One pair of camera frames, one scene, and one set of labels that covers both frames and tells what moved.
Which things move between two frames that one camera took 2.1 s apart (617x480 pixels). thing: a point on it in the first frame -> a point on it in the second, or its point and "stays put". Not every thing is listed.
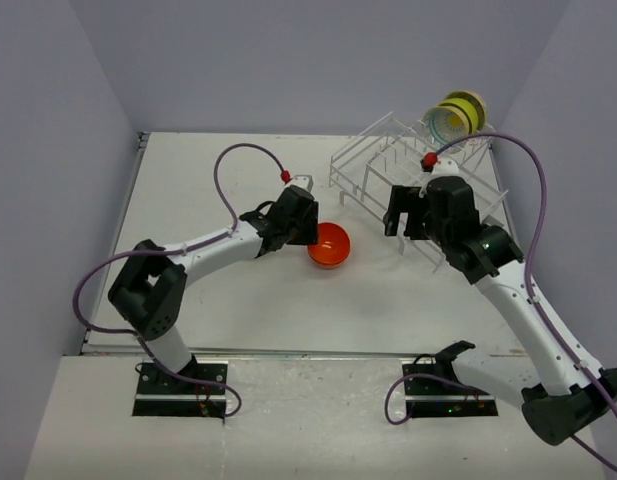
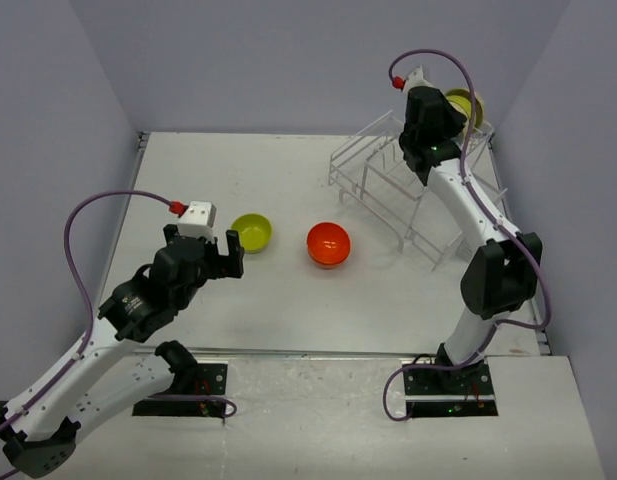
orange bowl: x=333 y=244 stays put
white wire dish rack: x=390 y=154 stays put
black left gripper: x=310 y=234 -> x=226 y=265
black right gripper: x=404 y=199 -> x=456 y=119
